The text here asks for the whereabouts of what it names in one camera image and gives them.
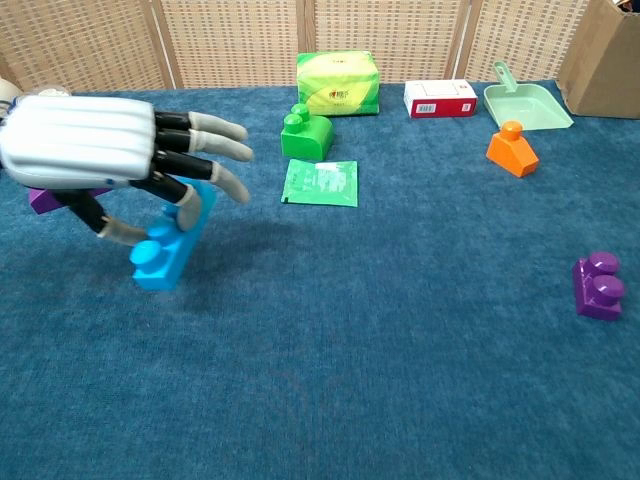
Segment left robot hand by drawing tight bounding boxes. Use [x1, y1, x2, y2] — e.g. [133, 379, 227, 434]
[0, 93, 255, 247]

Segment light blue four-stud brick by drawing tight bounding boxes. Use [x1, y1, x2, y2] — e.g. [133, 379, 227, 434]
[129, 175, 220, 292]

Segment small purple two-stud brick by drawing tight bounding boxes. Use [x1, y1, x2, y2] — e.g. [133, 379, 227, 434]
[572, 251, 626, 322]

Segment purple sloped one-stud brick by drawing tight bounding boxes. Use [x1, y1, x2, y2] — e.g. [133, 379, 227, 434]
[28, 185, 114, 216]

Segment woven wooden folding screen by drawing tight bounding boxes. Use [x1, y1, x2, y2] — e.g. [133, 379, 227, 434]
[0, 0, 601, 94]

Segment green rounded two-stud brick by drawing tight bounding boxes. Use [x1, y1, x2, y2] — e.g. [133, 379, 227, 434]
[279, 103, 335, 161]

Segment green sachet packet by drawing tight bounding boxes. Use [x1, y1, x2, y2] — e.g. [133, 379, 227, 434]
[280, 159, 360, 208]

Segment green yellow tissue pack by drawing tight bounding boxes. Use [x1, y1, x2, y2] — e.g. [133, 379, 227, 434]
[295, 50, 381, 118]

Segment blue table cloth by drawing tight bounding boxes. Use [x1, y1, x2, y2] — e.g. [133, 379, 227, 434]
[0, 79, 640, 480]

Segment red and white box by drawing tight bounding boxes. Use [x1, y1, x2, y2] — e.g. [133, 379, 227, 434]
[403, 78, 479, 120]

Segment orange sloped one-stud brick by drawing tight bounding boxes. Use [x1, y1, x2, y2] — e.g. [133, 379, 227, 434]
[485, 120, 540, 179]

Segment mint green dustpan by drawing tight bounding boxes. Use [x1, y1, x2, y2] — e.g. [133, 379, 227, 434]
[482, 60, 574, 132]

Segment brown cardboard box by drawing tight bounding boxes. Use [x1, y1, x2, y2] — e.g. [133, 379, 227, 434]
[557, 0, 640, 120]

